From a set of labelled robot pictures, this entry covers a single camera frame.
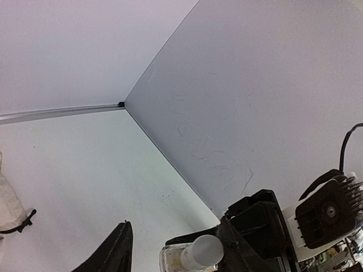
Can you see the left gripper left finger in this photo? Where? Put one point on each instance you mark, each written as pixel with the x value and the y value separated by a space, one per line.
pixel 114 254

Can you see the beige jacket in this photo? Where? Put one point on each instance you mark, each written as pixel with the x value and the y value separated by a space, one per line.
pixel 14 217

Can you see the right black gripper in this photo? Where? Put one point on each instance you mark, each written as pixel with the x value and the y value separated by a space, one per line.
pixel 258 218

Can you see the white nail polish brush cap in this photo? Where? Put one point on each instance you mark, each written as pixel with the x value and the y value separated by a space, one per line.
pixel 206 251

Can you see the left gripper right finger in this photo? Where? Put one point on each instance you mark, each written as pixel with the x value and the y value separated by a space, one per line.
pixel 238 255

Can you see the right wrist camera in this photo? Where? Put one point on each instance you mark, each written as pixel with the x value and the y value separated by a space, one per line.
pixel 327 212

